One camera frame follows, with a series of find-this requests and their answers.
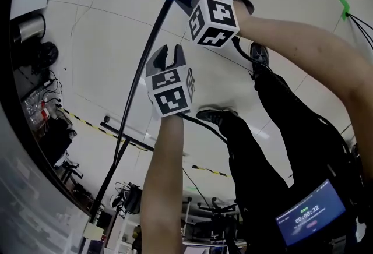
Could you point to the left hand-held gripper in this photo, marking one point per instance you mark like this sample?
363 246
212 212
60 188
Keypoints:
170 92

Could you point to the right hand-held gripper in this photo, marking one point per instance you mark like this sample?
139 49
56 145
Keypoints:
215 22

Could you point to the large whiteboard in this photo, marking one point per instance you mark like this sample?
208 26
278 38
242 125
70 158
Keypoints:
29 203

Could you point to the person's right forearm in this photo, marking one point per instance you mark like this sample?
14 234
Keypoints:
306 52

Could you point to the person's left forearm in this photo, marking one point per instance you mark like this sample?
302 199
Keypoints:
163 174

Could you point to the person's left grey shoe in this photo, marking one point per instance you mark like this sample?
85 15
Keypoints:
215 115

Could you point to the person's grey shoe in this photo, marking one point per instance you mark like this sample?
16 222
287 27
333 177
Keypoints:
259 56
215 115

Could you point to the person's right grey shoe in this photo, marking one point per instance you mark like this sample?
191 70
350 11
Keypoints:
259 56

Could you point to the yellow black hazard tape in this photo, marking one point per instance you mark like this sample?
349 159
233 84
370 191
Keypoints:
102 130
211 170

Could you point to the large clear water jug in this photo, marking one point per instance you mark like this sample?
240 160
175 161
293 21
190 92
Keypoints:
33 105
45 116

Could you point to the person's black trousers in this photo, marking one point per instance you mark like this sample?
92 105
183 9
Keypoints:
291 130

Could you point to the silver metal cylinder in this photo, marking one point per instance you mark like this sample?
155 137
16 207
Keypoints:
29 28

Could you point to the green floor tape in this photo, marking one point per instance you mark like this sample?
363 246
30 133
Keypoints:
344 5

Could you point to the black office chair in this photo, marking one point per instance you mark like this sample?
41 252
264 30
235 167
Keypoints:
217 206

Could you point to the black tripod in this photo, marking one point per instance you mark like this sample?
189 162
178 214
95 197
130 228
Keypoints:
361 25

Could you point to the black chest-mounted monitor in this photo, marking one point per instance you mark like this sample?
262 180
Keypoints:
311 212

